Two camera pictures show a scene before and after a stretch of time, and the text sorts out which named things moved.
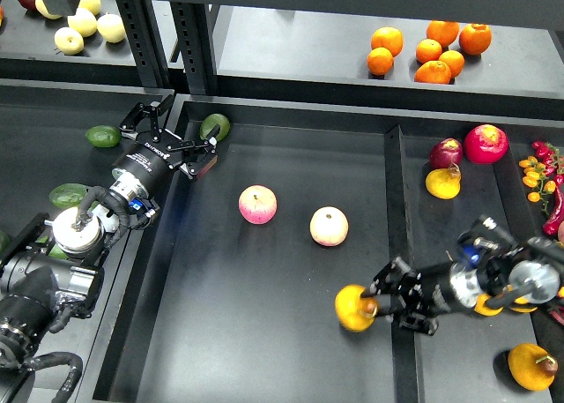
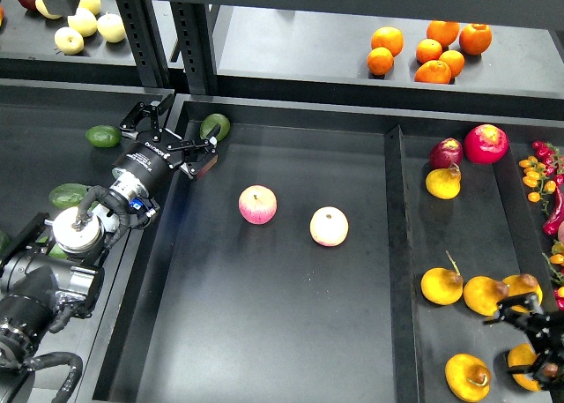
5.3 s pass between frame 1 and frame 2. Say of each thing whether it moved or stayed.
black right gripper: moved
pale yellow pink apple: stayed
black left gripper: stayed
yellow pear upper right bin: stayed
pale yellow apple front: stayed
